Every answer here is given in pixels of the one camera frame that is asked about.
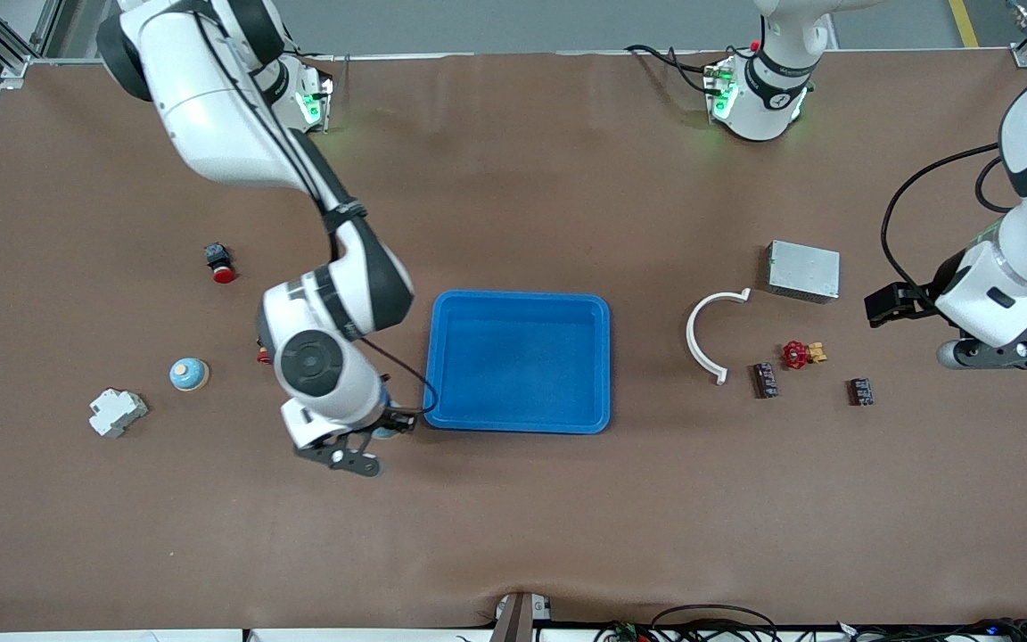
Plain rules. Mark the red yellow emergency stop button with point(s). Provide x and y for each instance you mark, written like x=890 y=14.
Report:
x=262 y=358

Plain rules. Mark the white circuit breaker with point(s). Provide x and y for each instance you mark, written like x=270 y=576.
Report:
x=117 y=413

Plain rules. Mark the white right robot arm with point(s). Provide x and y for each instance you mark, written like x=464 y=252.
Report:
x=210 y=107

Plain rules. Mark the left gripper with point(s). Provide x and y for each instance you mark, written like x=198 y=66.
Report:
x=910 y=300

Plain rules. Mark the red push button black base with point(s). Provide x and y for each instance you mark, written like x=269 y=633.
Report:
x=220 y=265

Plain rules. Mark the grey camera stand post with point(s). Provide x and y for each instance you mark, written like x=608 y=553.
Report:
x=518 y=615

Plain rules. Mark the blue plastic tray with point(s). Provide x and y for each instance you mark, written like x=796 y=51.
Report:
x=522 y=366

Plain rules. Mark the grey metal box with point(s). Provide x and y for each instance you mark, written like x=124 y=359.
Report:
x=803 y=270

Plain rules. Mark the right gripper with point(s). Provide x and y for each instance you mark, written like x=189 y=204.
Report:
x=398 y=419

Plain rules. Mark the white curved plastic clamp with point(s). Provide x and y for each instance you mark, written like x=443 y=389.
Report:
x=692 y=343

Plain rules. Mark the black terminal block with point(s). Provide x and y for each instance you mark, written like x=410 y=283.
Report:
x=765 y=381

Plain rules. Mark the red valve brass fitting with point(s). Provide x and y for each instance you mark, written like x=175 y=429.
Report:
x=797 y=355

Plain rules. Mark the dark cylindrical capacitor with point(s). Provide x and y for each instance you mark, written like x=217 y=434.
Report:
x=861 y=391

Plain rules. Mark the brown table mat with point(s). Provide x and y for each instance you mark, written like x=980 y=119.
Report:
x=513 y=517

